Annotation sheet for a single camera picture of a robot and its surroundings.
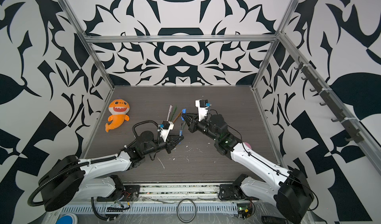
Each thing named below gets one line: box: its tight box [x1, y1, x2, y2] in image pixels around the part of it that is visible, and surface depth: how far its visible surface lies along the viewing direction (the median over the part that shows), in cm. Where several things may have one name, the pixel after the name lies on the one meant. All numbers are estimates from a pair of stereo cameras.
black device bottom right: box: [260, 215, 289, 224], surface depth 69 cm
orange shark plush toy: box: [105, 99, 130, 133], surface depth 98 cm
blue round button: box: [55, 213, 79, 224], surface depth 68 cm
